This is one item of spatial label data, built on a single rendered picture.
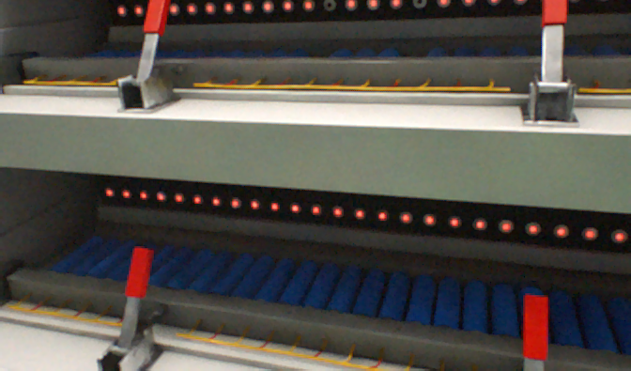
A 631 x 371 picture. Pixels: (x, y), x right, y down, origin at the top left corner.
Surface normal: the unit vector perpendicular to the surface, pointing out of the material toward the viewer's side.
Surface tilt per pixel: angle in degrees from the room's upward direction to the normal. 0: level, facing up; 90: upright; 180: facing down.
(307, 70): 113
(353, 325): 23
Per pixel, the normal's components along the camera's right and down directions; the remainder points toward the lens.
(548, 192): -0.29, 0.36
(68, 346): -0.05, -0.93
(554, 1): -0.27, -0.25
